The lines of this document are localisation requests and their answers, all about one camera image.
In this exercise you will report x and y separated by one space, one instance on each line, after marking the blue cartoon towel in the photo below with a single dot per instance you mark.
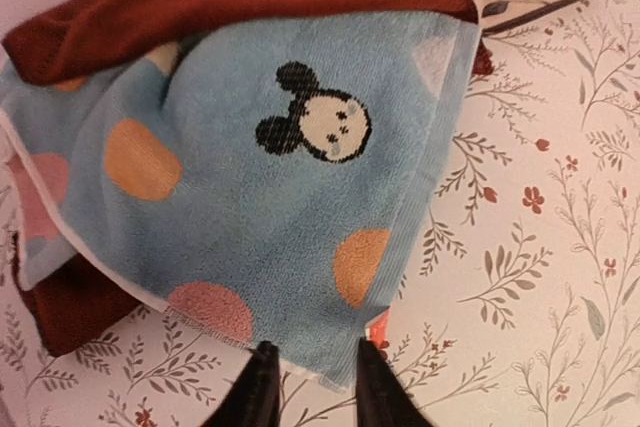
264 183

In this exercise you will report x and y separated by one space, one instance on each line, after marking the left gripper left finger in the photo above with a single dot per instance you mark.
254 398

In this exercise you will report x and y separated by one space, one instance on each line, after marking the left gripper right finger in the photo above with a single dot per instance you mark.
380 398

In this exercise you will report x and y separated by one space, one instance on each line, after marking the dark red towel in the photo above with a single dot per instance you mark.
76 38

